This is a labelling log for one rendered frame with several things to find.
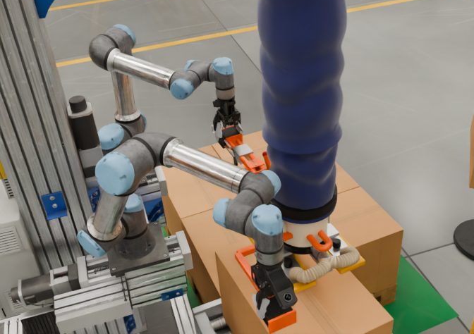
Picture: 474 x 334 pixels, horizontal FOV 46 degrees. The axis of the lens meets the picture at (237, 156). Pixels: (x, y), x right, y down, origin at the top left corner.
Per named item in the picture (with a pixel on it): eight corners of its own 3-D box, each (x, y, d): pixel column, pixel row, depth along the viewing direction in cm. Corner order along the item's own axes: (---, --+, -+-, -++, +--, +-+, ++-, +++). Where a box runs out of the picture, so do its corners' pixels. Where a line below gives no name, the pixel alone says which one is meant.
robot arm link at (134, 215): (154, 222, 209) (148, 194, 202) (129, 244, 200) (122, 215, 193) (130, 211, 215) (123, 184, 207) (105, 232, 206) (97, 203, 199)
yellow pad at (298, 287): (317, 285, 181) (317, 274, 178) (289, 297, 178) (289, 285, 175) (268, 223, 207) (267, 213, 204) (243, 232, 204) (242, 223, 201)
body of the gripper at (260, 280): (274, 271, 159) (273, 240, 152) (290, 291, 153) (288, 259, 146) (250, 281, 157) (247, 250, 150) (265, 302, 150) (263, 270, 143)
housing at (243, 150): (254, 160, 223) (254, 151, 221) (239, 165, 221) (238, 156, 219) (247, 151, 229) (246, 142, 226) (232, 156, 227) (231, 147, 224)
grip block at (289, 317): (296, 322, 157) (296, 311, 154) (269, 334, 154) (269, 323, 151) (282, 301, 163) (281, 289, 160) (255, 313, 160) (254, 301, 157)
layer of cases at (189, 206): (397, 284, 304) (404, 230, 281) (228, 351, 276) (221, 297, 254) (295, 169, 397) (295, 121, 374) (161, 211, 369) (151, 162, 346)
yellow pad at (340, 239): (365, 264, 187) (366, 254, 184) (340, 275, 184) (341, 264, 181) (312, 207, 213) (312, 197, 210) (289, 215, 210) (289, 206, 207)
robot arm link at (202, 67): (178, 67, 213) (203, 71, 209) (191, 56, 222) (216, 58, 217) (180, 86, 218) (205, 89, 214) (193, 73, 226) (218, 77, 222)
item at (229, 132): (242, 144, 233) (242, 133, 230) (226, 149, 231) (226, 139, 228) (234, 134, 240) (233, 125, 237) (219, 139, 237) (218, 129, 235)
